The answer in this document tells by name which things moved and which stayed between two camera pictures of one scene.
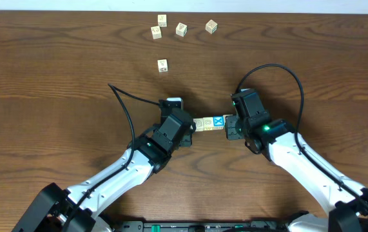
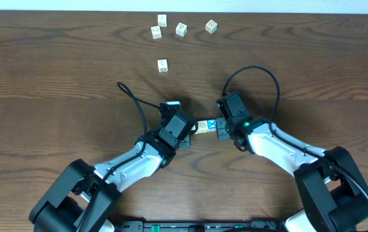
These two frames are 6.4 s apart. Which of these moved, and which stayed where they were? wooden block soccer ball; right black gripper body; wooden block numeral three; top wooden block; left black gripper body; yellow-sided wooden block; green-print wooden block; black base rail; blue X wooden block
Moved: blue X wooden block; yellow-sided wooden block; right black gripper body
Stayed: black base rail; green-print wooden block; wooden block soccer ball; top wooden block; wooden block numeral three; left black gripper body
